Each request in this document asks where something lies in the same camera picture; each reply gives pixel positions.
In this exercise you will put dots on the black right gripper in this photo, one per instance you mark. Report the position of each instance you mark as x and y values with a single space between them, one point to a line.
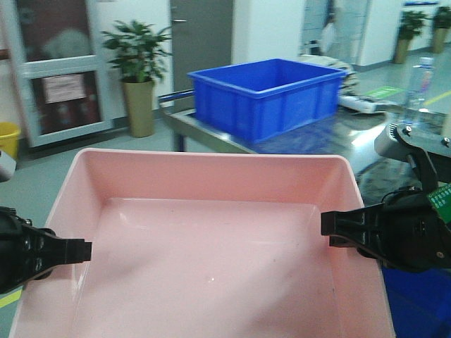
415 239

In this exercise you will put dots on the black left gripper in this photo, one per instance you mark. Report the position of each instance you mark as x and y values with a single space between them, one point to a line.
44 251

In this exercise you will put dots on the pink plastic bin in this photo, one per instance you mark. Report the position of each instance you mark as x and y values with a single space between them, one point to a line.
205 245

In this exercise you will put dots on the yellow waste bin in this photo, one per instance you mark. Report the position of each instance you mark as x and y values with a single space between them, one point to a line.
10 133

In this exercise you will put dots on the green circuit board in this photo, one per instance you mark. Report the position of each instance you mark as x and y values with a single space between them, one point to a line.
440 201

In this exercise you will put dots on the stainless steel table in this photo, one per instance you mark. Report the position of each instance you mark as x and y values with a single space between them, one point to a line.
346 134

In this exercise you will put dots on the white power strip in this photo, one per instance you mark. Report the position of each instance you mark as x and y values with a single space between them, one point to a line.
366 105

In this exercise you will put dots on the clear water bottle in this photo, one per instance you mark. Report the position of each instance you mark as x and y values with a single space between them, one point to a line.
420 80

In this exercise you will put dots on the blue plastic crate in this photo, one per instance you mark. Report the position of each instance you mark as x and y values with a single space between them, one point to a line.
260 100

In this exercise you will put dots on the glass door cabinet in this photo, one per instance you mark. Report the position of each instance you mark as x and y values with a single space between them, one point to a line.
58 68

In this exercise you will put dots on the potted plant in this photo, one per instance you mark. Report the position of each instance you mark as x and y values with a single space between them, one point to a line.
440 28
411 26

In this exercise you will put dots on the potted plant tan pot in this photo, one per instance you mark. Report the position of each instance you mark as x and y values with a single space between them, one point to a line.
139 56

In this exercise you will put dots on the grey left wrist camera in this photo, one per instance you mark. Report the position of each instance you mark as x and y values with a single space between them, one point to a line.
7 167

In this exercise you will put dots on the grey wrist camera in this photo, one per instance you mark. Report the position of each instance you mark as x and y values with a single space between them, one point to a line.
7 167
397 141

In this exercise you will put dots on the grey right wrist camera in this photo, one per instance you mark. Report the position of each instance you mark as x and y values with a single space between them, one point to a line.
397 141

